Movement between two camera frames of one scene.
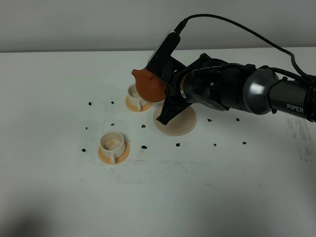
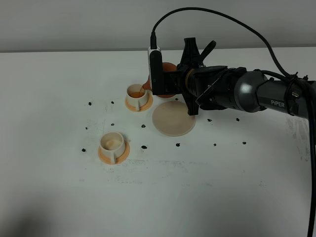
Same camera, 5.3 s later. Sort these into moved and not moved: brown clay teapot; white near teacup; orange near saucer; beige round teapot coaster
Moved: brown clay teapot
Not moved: white near teacup; beige round teapot coaster; orange near saucer
